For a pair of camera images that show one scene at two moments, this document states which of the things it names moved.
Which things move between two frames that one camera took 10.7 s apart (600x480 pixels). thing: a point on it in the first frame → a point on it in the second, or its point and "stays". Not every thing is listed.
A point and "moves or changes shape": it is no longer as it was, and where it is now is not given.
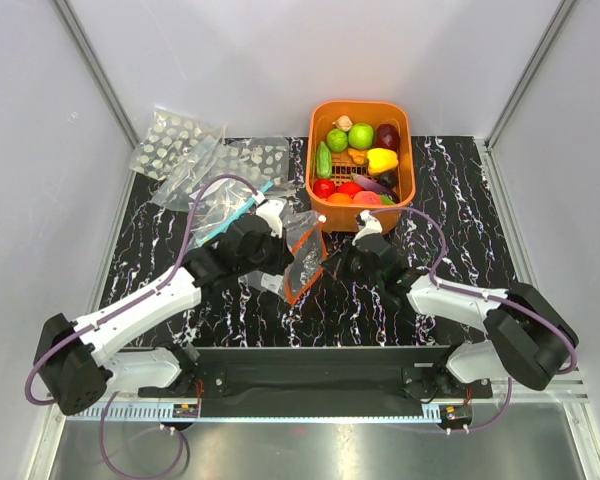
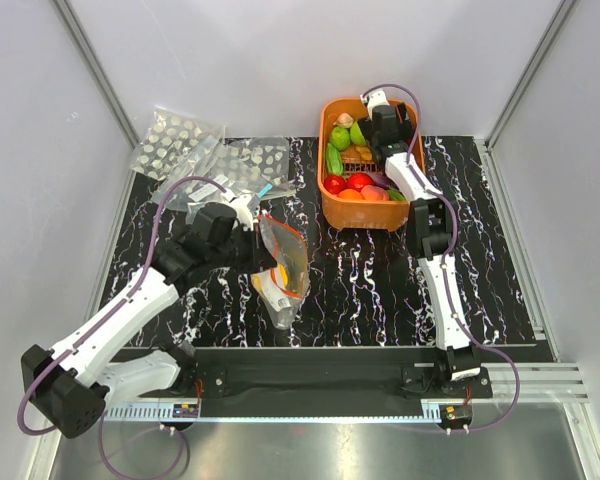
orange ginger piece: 358,156 moves or changes shape
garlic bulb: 343,122 stays
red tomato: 323,188 → 334,184
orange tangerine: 343,198 → 350,195
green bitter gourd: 323,161 → 333,160
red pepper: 351,188 → 358,180
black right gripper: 336,265 → 404,130
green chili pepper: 385,200 → 396,195
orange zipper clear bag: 304,232 moves or changes shape
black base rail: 325,383 stays
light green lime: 337,140 stays
